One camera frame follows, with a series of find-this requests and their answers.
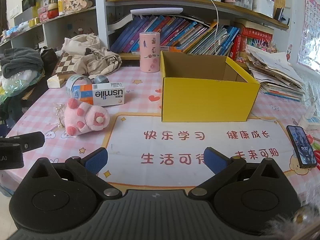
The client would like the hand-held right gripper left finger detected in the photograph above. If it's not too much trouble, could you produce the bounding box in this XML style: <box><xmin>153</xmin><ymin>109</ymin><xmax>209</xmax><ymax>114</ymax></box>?
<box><xmin>24</xmin><ymin>147</ymin><xmax>123</xmax><ymax>201</ymax></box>

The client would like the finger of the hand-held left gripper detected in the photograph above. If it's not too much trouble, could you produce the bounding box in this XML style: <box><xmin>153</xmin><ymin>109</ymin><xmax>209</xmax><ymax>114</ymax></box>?
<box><xmin>0</xmin><ymin>131</ymin><xmax>46</xmax><ymax>153</ymax></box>

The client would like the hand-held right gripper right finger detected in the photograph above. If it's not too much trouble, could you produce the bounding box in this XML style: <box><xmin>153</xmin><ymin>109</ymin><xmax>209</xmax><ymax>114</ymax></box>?
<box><xmin>188</xmin><ymin>147</ymin><xmax>288</xmax><ymax>201</ymax></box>

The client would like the pink plush paw toy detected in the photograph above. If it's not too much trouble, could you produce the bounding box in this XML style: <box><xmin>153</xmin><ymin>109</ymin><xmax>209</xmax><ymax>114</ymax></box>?
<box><xmin>64</xmin><ymin>98</ymin><xmax>110</xmax><ymax>136</ymax></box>

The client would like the yellow cardboard box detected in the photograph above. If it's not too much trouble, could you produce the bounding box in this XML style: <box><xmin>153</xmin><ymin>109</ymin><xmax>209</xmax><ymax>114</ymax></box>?
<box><xmin>160</xmin><ymin>51</ymin><xmax>261</xmax><ymax>123</ymax></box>

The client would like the white orange blue carton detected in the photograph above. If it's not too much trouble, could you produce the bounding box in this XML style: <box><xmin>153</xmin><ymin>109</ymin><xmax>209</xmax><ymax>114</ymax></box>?
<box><xmin>72</xmin><ymin>82</ymin><xmax>125</xmax><ymax>106</ymax></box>

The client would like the clear tape roll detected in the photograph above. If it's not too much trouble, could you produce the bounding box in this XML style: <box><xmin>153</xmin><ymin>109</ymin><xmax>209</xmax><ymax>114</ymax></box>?
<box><xmin>65</xmin><ymin>74</ymin><xmax>93</xmax><ymax>98</ymax></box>

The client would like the pearl hair accessory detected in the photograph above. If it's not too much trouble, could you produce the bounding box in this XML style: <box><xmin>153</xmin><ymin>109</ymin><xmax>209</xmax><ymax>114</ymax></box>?
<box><xmin>53</xmin><ymin>102</ymin><xmax>67</xmax><ymax>128</ymax></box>

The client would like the iridescent plastic wrap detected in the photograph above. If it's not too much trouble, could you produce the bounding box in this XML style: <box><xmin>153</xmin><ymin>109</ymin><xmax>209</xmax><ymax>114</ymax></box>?
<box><xmin>0</xmin><ymin>70</ymin><xmax>44</xmax><ymax>98</ymax></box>

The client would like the grey clothing pile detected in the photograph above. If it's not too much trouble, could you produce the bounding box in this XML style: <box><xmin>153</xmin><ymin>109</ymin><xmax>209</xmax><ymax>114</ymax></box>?
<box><xmin>0</xmin><ymin>47</ymin><xmax>44</xmax><ymax>79</ymax></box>

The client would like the pink checkered desk mat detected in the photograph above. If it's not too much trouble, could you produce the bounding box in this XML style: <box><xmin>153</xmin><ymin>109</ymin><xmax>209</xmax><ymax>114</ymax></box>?
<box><xmin>5</xmin><ymin>64</ymin><xmax>320</xmax><ymax>193</ymax></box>

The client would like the wooden chessboard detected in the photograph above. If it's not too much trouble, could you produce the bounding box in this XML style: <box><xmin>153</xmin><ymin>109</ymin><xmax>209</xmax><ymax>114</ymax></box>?
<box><xmin>51</xmin><ymin>51</ymin><xmax>90</xmax><ymax>78</ymax></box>

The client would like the black bag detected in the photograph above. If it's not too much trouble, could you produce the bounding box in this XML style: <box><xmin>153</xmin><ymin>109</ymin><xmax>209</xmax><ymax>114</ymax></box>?
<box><xmin>37</xmin><ymin>46</ymin><xmax>59</xmax><ymax>73</ymax></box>

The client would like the black smartphone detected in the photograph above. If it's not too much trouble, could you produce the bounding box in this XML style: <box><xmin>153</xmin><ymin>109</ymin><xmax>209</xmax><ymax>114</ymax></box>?
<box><xmin>286</xmin><ymin>125</ymin><xmax>317</xmax><ymax>169</ymax></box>

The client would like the grey furry cuff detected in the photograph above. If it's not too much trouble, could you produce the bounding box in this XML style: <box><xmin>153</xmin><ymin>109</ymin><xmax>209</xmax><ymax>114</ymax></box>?
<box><xmin>264</xmin><ymin>202</ymin><xmax>320</xmax><ymax>240</ymax></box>

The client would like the white power strip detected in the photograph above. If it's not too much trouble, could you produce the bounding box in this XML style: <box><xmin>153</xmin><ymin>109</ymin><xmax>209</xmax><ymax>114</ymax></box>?
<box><xmin>299</xmin><ymin>105</ymin><xmax>320</xmax><ymax>130</ymax></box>

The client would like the stack of papers and booklets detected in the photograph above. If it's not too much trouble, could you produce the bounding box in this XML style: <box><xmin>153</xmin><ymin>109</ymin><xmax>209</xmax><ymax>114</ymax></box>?
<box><xmin>245</xmin><ymin>45</ymin><xmax>305</xmax><ymax>103</ymax></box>

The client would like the beige cloth bag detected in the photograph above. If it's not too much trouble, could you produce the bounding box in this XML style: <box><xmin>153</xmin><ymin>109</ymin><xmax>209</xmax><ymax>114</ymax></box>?
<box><xmin>62</xmin><ymin>34</ymin><xmax>123</xmax><ymax>77</ymax></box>

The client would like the pink printed cylinder canister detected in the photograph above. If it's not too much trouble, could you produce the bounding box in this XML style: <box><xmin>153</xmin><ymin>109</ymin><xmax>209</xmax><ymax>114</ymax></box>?
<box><xmin>139</xmin><ymin>32</ymin><xmax>160</xmax><ymax>73</ymax></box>

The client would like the pink storage box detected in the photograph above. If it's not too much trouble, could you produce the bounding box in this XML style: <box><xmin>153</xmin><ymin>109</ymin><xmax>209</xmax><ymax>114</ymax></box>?
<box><xmin>37</xmin><ymin>6</ymin><xmax>49</xmax><ymax>22</ymax></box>

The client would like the red white round doll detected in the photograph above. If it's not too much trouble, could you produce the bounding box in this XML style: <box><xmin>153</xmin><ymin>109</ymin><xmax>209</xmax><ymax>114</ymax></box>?
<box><xmin>47</xmin><ymin>1</ymin><xmax>59</xmax><ymax>19</ymax></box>

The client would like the row of red books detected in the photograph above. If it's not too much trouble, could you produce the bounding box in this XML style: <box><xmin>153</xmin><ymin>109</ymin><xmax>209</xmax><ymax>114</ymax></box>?
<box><xmin>229</xmin><ymin>26</ymin><xmax>274</xmax><ymax>60</ymax></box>

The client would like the row of colourful books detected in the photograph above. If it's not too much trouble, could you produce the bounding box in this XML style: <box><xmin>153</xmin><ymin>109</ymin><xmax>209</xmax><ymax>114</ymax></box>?
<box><xmin>110</xmin><ymin>14</ymin><xmax>242</xmax><ymax>57</ymax></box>

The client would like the thick white open book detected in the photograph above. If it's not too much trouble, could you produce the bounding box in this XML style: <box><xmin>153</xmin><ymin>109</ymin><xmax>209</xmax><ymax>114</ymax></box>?
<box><xmin>108</xmin><ymin>12</ymin><xmax>134</xmax><ymax>30</ymax></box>

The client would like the white shelf unit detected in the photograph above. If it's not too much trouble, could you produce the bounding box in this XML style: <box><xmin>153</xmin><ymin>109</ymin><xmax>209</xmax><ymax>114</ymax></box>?
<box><xmin>0</xmin><ymin>0</ymin><xmax>290</xmax><ymax>63</ymax></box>

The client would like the white desk lamp bar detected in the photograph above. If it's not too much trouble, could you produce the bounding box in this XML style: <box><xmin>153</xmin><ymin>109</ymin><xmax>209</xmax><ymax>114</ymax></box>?
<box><xmin>130</xmin><ymin>8</ymin><xmax>184</xmax><ymax>16</ymax></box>

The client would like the white pen holder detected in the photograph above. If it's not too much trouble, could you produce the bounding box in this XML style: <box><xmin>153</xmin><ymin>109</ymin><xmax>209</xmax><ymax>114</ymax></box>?
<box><xmin>252</xmin><ymin>0</ymin><xmax>275</xmax><ymax>18</ymax></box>

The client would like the white charging cable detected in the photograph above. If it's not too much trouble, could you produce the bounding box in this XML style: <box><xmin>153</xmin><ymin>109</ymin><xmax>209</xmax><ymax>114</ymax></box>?
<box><xmin>190</xmin><ymin>0</ymin><xmax>220</xmax><ymax>55</ymax></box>

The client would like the alphabet wall poster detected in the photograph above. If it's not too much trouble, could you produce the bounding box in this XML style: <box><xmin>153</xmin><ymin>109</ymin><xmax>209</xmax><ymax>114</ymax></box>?
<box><xmin>297</xmin><ymin>0</ymin><xmax>320</xmax><ymax>72</ymax></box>

